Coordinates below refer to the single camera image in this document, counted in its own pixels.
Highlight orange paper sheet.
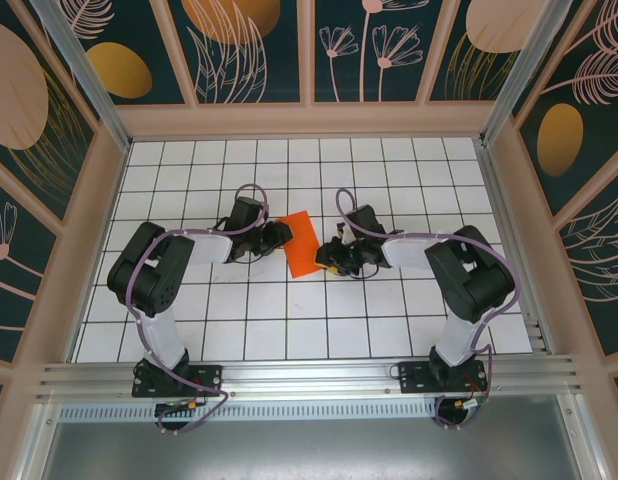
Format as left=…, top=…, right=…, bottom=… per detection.
left=277, top=210, right=321, bottom=279

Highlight grey metal sheet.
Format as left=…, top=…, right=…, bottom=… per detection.
left=38, top=419, right=583, bottom=480

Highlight aluminium mounting rail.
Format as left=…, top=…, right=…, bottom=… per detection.
left=36, top=353, right=585, bottom=402

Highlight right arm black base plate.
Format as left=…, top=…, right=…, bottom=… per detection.
left=397, top=360, right=489, bottom=395

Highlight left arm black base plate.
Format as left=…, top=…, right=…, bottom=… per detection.
left=132, top=363, right=224, bottom=399

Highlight aluminium side rail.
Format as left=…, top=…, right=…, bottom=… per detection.
left=476, top=139, right=558, bottom=354

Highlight slotted metal cable tray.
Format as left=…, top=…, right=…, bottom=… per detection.
left=58, top=403, right=440, bottom=422

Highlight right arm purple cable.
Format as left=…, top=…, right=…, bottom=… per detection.
left=336, top=187, right=521, bottom=432

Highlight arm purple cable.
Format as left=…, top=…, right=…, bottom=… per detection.
left=336, top=187, right=521, bottom=432
left=124, top=183, right=270, bottom=436

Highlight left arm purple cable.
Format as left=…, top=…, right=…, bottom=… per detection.
left=124, top=183, right=270, bottom=436

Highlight aluminium corner post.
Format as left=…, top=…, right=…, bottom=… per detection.
left=480, top=0, right=588, bottom=146
left=31, top=0, right=133, bottom=151

